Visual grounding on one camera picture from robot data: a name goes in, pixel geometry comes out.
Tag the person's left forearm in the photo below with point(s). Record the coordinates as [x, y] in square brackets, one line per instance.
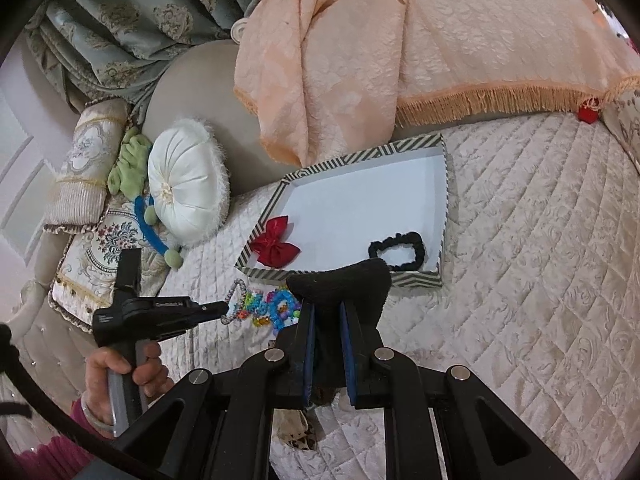
[55, 460]

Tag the person's left hand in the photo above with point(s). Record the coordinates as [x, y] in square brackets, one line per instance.
[100, 375]

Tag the floral embroidered cushion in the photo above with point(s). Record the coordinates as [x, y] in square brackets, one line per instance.
[90, 250]

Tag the cream tufted bed frame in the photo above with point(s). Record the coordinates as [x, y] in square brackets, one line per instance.
[45, 340]

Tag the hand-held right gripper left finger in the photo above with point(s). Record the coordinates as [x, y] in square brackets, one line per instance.
[308, 355]

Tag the black cloth headband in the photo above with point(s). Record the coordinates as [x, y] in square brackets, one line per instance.
[340, 280]

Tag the leopard print bow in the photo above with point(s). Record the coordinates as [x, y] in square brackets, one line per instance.
[297, 437]

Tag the silver wrist bangle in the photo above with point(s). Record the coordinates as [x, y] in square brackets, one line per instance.
[92, 417]

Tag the white round fringed cushion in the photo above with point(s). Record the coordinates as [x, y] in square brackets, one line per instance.
[185, 185]

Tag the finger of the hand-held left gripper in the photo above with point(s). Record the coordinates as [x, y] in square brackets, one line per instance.
[212, 309]

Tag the beige padded headboard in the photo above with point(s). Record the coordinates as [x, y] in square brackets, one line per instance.
[200, 85]

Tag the white round curtain knob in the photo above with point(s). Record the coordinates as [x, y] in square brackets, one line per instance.
[241, 30]

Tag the peach fringed blanket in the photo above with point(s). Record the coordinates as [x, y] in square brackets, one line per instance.
[450, 35]

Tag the red satin bow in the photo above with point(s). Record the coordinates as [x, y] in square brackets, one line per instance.
[272, 247]

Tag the green patterned curtain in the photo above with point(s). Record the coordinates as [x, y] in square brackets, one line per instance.
[125, 20]

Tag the black scrunchie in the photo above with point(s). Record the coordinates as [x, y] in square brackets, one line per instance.
[400, 237]

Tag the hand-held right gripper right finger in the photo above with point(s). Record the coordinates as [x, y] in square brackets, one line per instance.
[348, 355]

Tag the blue plush hoop green ends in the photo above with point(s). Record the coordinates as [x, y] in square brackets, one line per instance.
[150, 232]

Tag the beige embroidered bolster pillow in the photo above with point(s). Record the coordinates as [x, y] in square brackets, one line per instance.
[85, 160]

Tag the cream embroidered cushion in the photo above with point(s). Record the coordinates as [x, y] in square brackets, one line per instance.
[625, 120]

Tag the small red object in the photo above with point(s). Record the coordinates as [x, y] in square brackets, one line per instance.
[587, 114]

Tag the striped white tray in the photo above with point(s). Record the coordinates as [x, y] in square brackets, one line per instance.
[350, 195]

